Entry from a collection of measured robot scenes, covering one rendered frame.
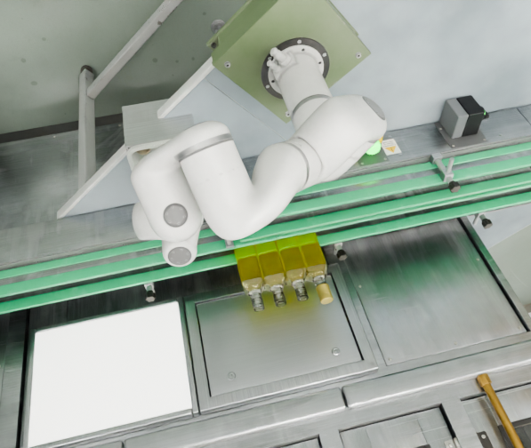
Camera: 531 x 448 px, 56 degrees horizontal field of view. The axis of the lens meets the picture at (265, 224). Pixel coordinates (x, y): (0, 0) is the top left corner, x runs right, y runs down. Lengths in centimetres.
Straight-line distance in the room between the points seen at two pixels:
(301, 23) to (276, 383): 86
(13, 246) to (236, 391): 71
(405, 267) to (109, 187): 90
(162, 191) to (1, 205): 124
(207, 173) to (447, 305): 101
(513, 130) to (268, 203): 104
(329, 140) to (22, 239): 98
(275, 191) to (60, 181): 133
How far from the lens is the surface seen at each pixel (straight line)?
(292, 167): 73
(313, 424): 133
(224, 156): 70
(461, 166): 148
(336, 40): 115
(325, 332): 140
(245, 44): 110
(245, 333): 140
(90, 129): 178
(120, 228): 143
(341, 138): 79
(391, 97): 143
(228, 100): 128
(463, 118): 148
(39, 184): 197
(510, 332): 156
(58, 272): 143
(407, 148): 146
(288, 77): 108
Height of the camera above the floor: 177
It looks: 38 degrees down
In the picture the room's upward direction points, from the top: 163 degrees clockwise
